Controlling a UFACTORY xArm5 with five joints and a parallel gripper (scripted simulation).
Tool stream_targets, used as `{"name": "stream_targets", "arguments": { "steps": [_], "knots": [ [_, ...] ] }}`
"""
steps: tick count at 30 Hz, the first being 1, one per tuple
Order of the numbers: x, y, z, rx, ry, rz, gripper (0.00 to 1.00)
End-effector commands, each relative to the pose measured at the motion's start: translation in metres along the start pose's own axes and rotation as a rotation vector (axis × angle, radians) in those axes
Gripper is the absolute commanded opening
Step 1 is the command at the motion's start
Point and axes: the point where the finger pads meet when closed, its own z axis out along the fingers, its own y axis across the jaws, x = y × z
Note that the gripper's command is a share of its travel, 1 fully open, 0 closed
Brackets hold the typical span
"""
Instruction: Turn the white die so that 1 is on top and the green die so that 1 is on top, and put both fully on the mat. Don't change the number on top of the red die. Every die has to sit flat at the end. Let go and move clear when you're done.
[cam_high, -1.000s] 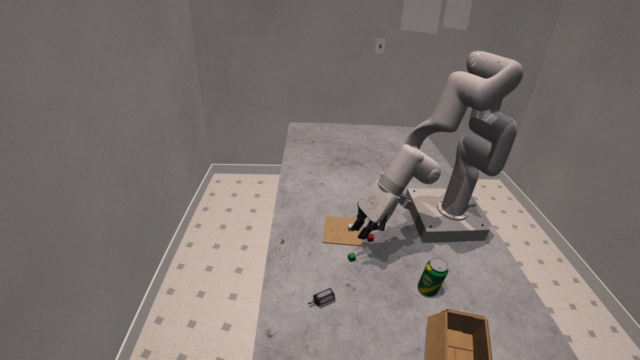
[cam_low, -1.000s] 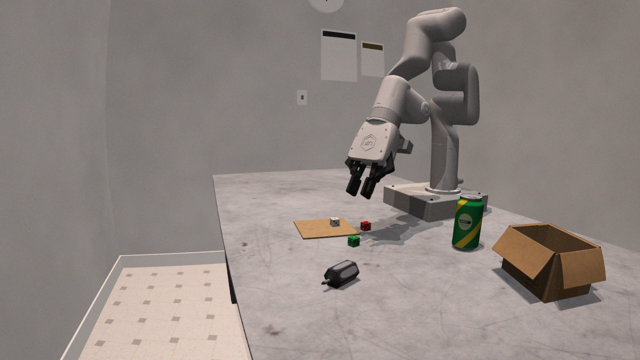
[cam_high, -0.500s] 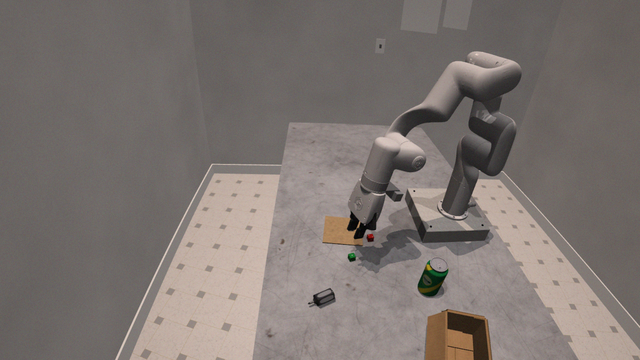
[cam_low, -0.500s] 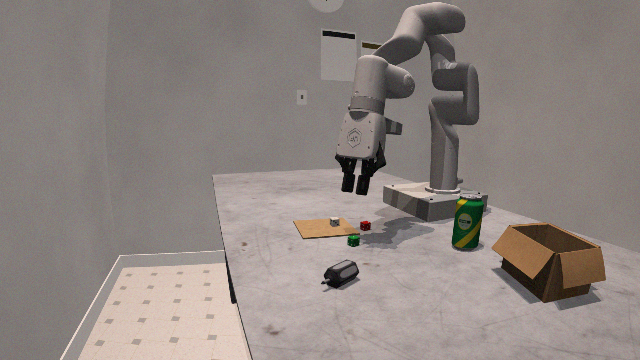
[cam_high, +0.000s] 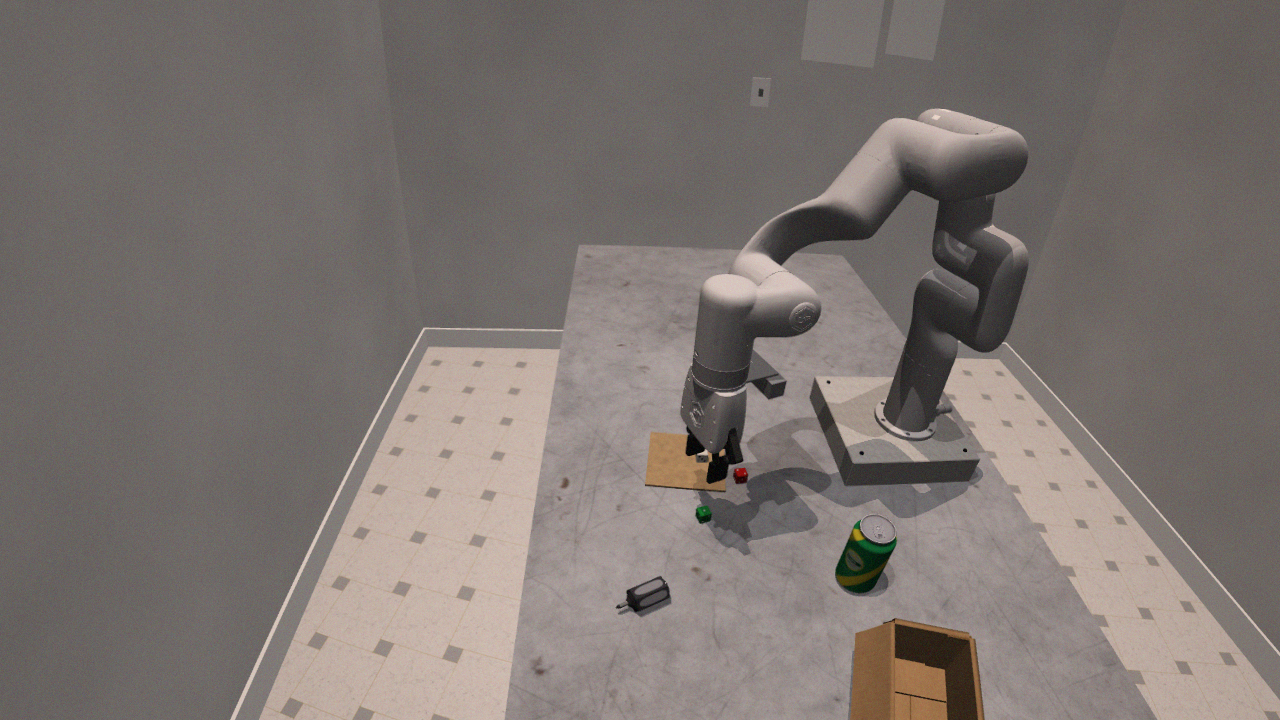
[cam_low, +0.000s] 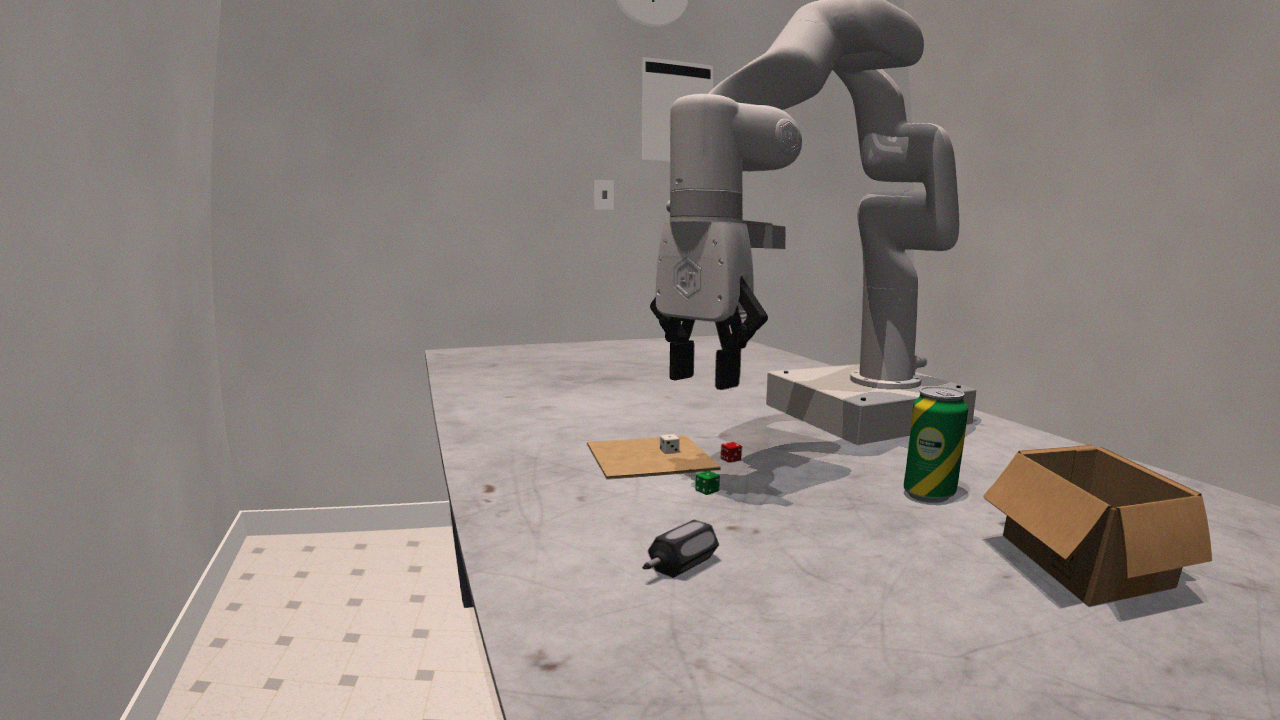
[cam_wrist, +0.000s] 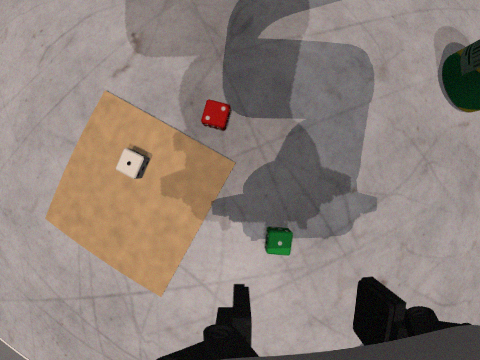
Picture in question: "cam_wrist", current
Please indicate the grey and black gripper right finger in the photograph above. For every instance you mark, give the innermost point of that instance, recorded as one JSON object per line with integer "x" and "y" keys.
{"x": 380, "y": 315}

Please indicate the white die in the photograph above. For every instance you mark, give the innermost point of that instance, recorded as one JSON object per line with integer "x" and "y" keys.
{"x": 132, "y": 163}

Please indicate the green soda can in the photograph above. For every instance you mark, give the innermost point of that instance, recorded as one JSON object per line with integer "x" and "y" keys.
{"x": 461, "y": 77}

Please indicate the green die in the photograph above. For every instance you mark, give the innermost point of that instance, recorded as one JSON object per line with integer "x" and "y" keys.
{"x": 278, "y": 241}

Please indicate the tan mat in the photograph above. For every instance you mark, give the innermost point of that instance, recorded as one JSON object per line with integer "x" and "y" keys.
{"x": 140, "y": 227}

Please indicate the red die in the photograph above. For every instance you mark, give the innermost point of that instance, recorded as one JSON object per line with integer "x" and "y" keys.
{"x": 216, "y": 115}

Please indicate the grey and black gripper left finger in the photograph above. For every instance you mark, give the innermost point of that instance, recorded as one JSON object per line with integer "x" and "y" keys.
{"x": 221, "y": 340}

